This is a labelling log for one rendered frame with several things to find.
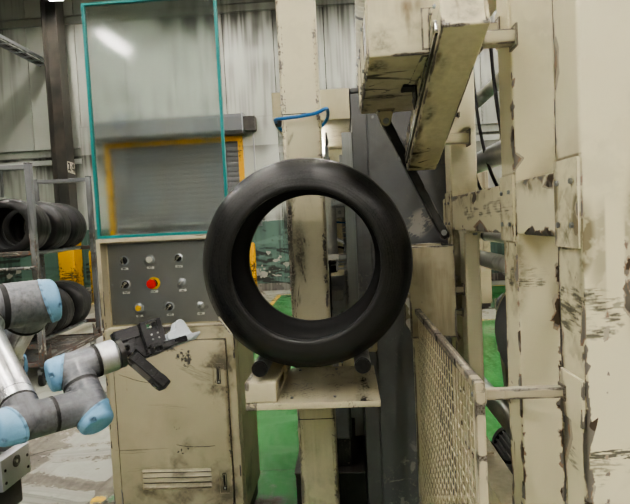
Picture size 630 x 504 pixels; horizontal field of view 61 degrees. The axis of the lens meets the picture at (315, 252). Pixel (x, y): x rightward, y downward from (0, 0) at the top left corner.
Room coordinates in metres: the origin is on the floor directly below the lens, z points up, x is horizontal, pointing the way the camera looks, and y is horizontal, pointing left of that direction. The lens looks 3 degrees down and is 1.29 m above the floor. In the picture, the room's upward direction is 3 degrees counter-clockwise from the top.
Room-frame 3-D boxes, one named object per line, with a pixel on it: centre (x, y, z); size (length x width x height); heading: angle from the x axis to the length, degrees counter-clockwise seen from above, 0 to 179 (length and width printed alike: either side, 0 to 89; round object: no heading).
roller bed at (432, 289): (1.81, -0.38, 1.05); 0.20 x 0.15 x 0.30; 177
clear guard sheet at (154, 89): (2.20, 0.62, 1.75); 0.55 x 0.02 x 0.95; 87
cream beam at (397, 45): (1.46, -0.27, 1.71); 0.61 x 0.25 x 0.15; 177
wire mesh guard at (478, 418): (1.36, -0.30, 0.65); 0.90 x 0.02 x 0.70; 177
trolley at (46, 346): (5.17, 2.68, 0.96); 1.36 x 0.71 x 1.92; 177
